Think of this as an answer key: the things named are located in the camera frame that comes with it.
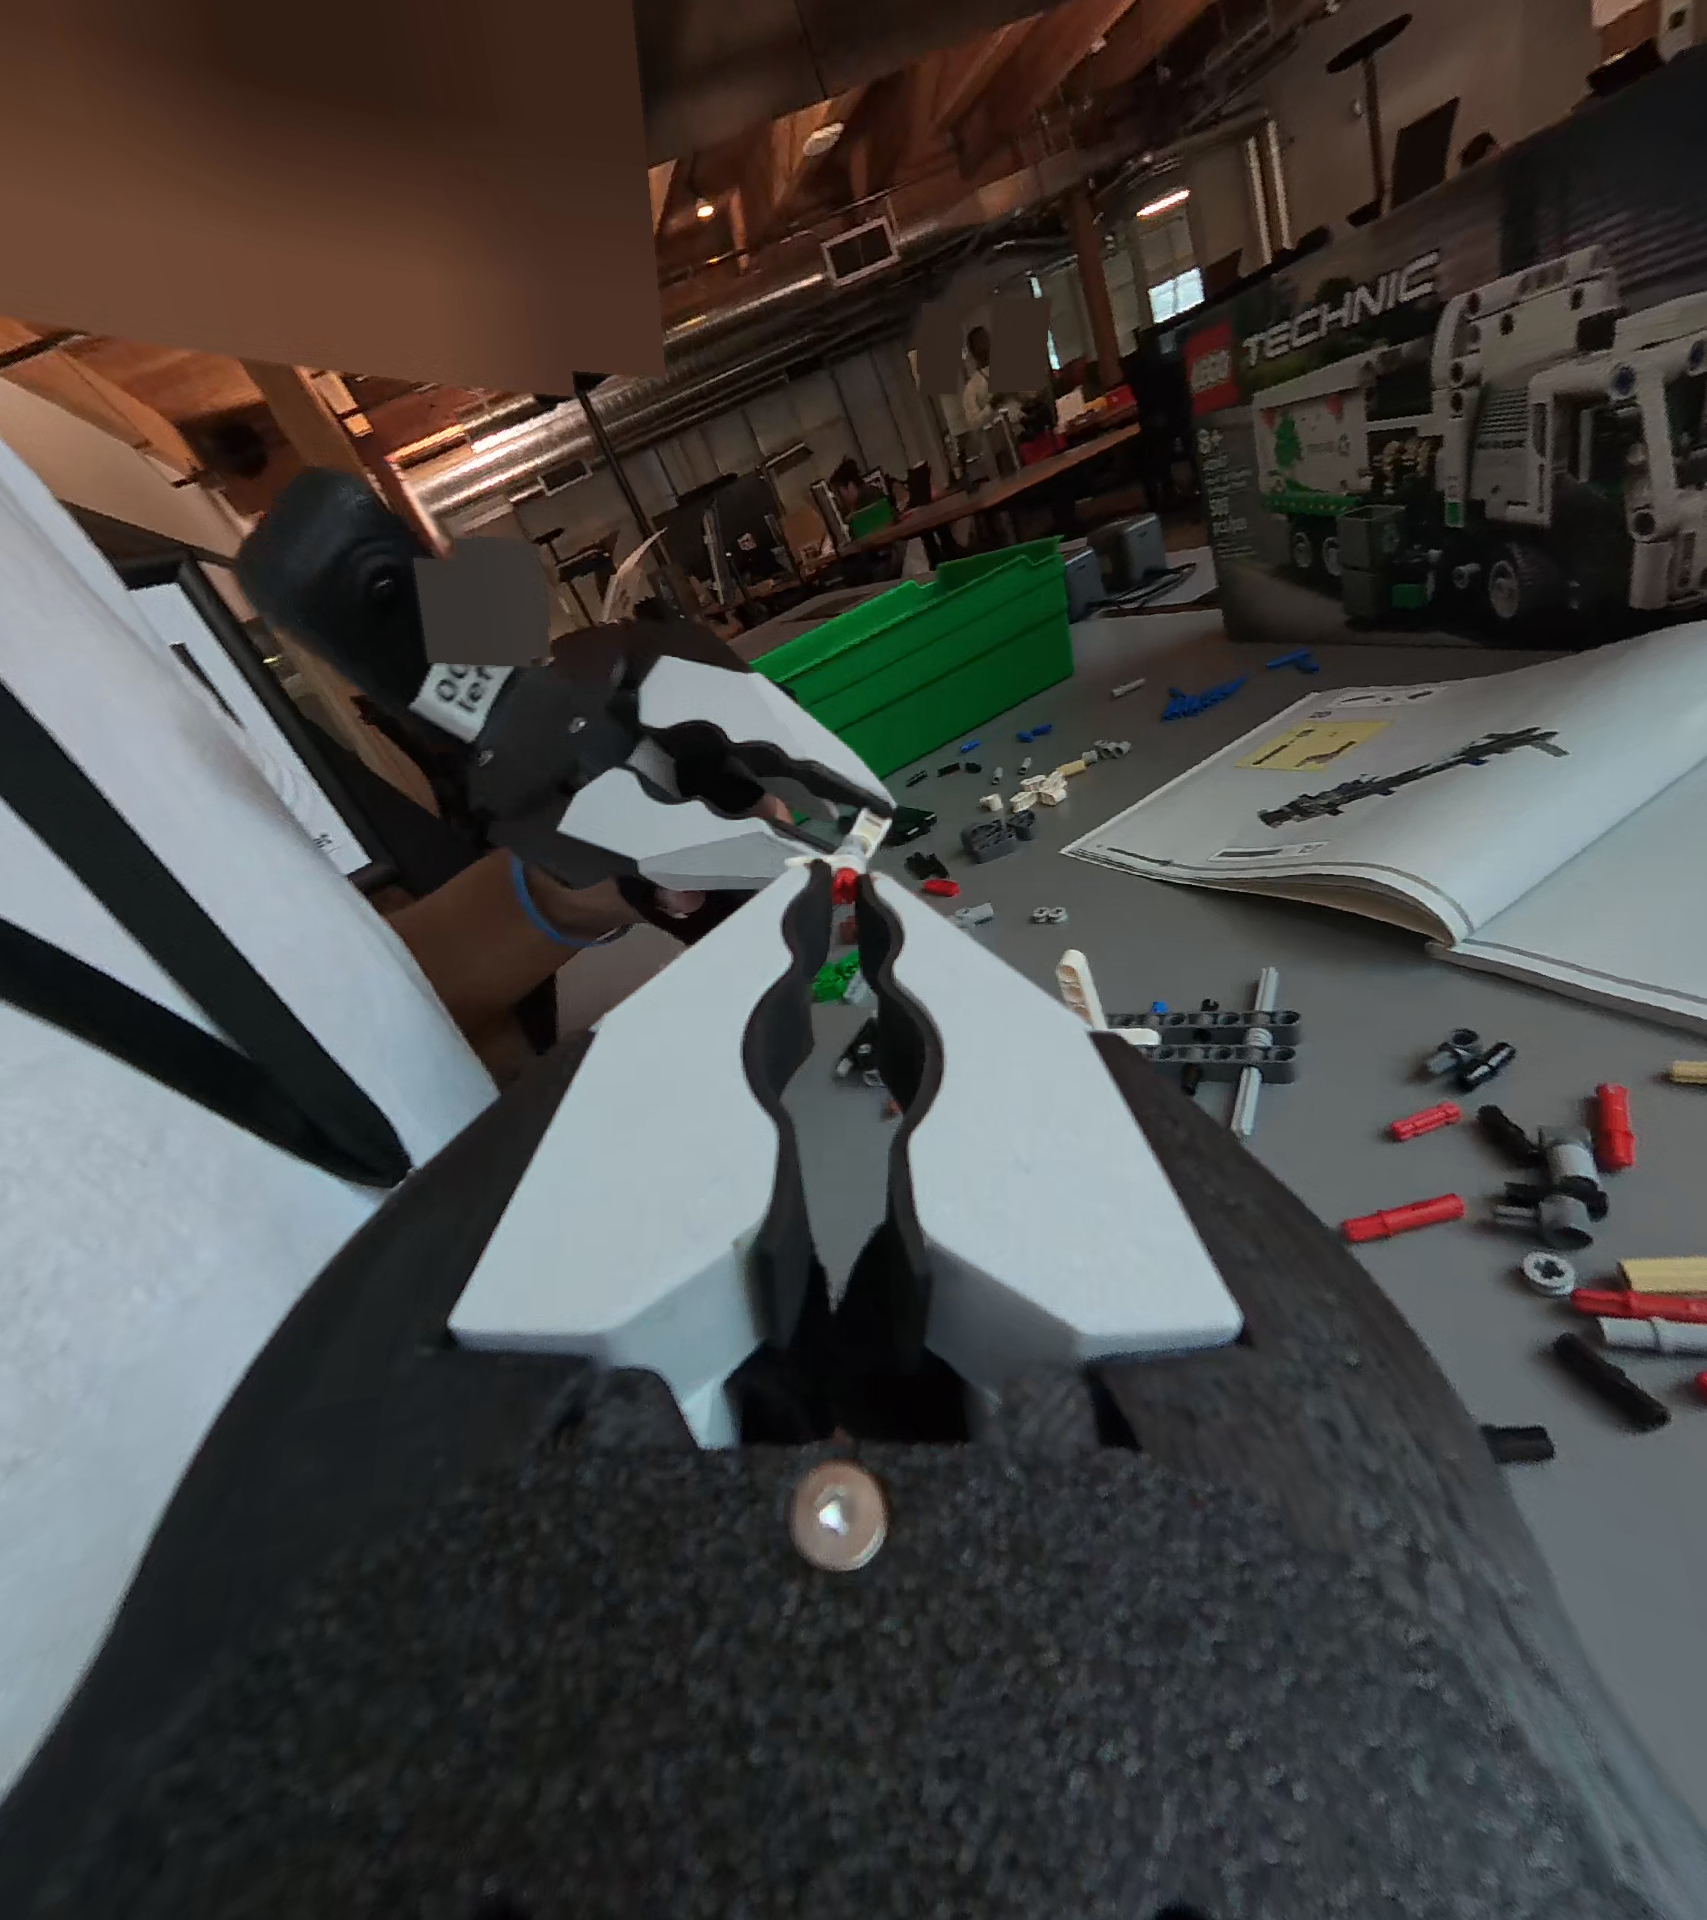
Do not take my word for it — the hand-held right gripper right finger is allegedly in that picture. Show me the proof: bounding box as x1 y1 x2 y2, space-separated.
854 879 1244 1384

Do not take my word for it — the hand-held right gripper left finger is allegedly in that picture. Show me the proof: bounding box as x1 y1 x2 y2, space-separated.
449 867 837 1449

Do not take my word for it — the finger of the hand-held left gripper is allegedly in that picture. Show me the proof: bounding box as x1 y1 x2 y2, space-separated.
625 653 895 818
551 777 863 889

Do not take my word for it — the dark grey lego beam assembly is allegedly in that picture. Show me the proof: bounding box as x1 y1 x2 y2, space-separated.
1100 964 1308 1141

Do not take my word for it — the small black lego piece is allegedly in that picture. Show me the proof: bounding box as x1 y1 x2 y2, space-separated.
835 1019 903 1122

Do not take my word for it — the scatter of small lego pieces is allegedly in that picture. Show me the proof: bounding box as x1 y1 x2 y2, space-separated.
889 718 1142 925

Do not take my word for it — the grey lego connector assembly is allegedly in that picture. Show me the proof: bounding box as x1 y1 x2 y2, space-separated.
1490 1128 1611 1252

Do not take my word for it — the lego set box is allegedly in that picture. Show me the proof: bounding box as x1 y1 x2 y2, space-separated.
1179 57 1707 656

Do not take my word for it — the person's left hand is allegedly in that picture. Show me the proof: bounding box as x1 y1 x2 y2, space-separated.
531 863 717 951

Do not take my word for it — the blue wristband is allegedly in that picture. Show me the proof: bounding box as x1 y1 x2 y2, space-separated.
513 860 632 951

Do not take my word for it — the green plastic bin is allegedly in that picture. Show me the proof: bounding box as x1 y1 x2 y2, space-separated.
750 537 1077 782

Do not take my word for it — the long wooden table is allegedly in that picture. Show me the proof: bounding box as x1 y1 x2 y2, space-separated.
854 423 1142 575

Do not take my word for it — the grey device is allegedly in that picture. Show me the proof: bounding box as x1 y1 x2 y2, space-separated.
1060 515 1170 624

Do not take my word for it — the open instruction booklet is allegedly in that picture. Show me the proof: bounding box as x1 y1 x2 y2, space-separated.
1060 619 1707 1069

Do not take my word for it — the black bar stool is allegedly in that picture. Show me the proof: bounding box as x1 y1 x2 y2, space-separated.
1323 12 1417 230

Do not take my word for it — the white board with black frame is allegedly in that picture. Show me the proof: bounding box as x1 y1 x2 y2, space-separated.
129 553 377 889

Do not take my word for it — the white garment with black straps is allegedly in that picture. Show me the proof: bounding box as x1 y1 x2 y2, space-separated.
0 336 502 1894

